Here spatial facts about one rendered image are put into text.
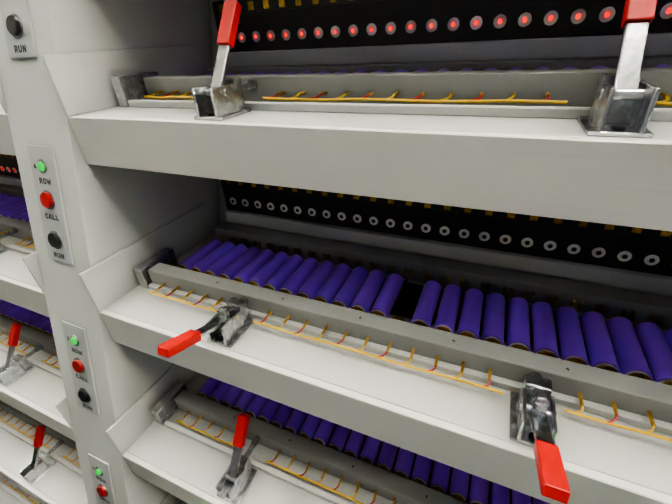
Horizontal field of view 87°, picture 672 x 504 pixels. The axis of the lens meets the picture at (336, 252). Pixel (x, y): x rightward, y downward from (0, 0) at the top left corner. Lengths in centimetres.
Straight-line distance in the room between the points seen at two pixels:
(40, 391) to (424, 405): 59
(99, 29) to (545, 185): 41
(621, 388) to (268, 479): 37
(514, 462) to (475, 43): 35
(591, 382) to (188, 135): 35
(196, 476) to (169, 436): 7
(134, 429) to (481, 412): 43
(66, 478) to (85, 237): 52
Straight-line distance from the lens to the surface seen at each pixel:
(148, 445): 57
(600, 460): 32
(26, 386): 76
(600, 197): 24
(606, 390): 33
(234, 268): 43
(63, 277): 50
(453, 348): 31
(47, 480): 88
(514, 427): 31
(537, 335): 36
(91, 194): 44
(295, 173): 27
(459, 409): 31
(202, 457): 53
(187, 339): 32
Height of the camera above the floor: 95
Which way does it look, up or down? 17 degrees down
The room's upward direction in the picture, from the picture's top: 3 degrees clockwise
